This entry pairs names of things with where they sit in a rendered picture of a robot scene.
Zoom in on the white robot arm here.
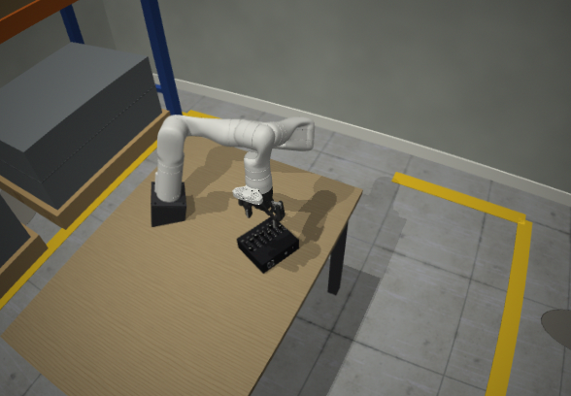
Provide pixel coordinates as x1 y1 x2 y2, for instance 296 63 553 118
154 115 315 205

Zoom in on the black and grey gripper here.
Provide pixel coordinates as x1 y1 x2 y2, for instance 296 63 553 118
239 185 286 228

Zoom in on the black lighting desk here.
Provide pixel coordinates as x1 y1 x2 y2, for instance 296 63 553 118
237 216 299 274

